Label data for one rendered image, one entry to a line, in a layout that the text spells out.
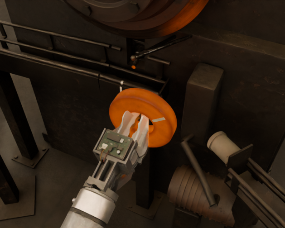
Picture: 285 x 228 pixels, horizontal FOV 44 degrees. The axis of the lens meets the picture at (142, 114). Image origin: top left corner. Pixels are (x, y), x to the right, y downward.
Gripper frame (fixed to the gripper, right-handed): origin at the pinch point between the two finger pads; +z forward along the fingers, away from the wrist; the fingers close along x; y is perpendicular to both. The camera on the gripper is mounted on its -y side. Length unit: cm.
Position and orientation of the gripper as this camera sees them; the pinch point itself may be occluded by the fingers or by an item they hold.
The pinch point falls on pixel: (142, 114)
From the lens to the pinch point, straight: 77.2
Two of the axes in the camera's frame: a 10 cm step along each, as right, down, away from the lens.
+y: -0.9, -4.6, -8.9
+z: 4.1, -8.3, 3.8
